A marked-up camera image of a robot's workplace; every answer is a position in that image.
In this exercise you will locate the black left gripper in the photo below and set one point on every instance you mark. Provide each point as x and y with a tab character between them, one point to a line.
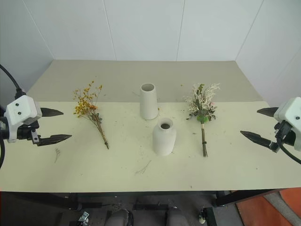
24	133

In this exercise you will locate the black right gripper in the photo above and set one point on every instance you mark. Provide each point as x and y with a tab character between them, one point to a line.
285	134

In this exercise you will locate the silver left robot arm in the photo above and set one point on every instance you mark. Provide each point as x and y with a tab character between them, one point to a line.
2	128

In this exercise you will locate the tall tapered white vase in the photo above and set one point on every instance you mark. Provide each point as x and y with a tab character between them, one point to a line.
148	103

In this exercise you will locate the white bottle-shaped vase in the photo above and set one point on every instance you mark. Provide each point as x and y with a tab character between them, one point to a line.
163	141

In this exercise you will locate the thin dry twig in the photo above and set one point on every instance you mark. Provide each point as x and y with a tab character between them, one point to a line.
57	154
143	169

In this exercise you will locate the yellow dried flower bouquet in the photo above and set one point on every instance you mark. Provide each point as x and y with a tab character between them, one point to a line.
90	108

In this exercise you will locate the white green dried flower bouquet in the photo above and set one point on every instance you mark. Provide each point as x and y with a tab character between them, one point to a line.
202	106

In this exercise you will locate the orange floor mat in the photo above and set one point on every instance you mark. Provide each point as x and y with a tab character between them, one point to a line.
258	209

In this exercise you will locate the caster wheel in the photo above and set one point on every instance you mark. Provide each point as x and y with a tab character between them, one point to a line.
201	215
84	217

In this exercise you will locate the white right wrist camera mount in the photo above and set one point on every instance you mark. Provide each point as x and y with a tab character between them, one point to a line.
290	110

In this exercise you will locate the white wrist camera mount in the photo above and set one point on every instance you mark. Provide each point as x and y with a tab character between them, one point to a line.
290	110
20	110

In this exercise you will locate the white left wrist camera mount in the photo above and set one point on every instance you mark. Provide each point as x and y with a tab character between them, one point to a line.
20	110

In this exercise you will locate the black table frame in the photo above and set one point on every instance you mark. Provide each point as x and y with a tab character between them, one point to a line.
35	199

